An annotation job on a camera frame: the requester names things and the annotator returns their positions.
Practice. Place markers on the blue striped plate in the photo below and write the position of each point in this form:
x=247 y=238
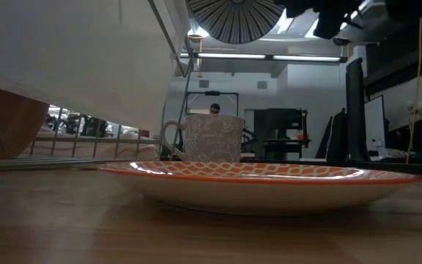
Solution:
x=233 y=22

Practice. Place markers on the orange patterned plate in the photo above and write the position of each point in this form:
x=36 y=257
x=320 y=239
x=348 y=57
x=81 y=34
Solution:
x=255 y=194

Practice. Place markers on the ceiling light strip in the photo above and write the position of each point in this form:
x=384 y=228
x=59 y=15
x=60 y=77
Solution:
x=233 y=56

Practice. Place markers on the whiteboard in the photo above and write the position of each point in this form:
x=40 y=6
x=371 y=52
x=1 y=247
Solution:
x=375 y=121

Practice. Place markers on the black workstation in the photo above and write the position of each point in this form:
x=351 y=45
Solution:
x=280 y=124

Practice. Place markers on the person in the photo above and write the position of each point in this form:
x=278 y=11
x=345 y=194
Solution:
x=214 y=109

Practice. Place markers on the grey patterned mug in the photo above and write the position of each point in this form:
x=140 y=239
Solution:
x=214 y=139

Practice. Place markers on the small red object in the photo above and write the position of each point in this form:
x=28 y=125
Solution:
x=144 y=133

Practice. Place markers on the clear plastic cutlery holder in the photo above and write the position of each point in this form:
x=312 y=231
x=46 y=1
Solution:
x=68 y=55

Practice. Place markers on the black upright post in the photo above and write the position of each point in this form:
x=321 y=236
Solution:
x=355 y=110

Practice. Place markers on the black background frame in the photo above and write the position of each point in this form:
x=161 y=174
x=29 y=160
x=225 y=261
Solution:
x=211 y=93

